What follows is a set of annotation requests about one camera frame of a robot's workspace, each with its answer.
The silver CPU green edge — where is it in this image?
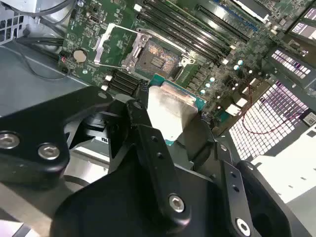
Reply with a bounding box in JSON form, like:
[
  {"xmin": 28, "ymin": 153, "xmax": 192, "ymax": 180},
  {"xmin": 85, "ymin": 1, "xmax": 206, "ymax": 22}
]
[{"xmin": 145, "ymin": 73, "xmax": 207, "ymax": 145}]

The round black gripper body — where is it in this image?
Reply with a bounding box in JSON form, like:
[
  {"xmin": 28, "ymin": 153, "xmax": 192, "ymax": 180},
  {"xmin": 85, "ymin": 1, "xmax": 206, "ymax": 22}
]
[{"xmin": 53, "ymin": 108, "xmax": 232, "ymax": 237}]

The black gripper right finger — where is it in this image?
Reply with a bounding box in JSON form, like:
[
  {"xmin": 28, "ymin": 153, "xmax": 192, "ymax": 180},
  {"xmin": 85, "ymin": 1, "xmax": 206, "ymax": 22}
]
[{"xmin": 174, "ymin": 113, "xmax": 307, "ymax": 237}]

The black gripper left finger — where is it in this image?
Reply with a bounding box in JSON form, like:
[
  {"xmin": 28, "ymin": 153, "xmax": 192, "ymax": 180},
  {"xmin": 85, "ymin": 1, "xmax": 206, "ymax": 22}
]
[{"xmin": 0, "ymin": 80, "xmax": 192, "ymax": 230}]

